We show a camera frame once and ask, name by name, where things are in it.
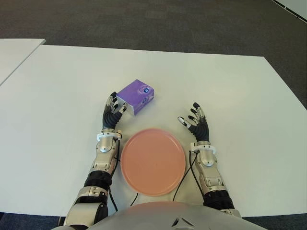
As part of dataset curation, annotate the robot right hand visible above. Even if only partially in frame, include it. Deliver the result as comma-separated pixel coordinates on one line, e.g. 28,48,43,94
177,102,211,142

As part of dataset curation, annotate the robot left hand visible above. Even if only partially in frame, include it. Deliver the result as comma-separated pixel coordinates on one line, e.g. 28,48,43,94
102,92,129,132

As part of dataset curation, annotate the purple tissue paper pack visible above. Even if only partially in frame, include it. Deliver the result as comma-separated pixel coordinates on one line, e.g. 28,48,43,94
116,79,155,117

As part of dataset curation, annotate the pink round plate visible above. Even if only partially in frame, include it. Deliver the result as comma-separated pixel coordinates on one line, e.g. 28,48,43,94
120,128,187,197

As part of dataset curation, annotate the silver robot torso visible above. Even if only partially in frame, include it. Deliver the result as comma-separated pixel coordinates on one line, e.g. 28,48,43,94
86,201,255,230

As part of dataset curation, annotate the neighbouring white table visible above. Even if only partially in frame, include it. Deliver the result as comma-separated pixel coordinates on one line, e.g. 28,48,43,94
0,38,46,86

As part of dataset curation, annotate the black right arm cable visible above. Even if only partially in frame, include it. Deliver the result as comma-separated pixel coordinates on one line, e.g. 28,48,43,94
174,150,205,202

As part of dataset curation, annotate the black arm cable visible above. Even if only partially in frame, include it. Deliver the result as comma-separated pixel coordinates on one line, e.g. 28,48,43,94
174,150,205,202
107,141,140,213

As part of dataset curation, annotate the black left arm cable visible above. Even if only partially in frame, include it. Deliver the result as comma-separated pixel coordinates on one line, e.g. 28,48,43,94
107,141,140,213

